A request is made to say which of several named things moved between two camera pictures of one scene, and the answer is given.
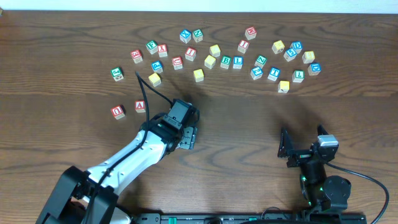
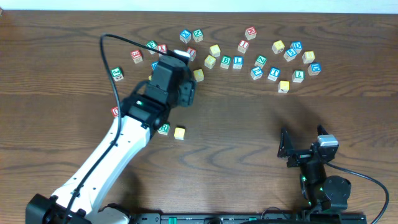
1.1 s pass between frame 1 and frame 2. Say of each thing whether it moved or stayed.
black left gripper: moved
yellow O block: stayed
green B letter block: stayed
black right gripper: stayed
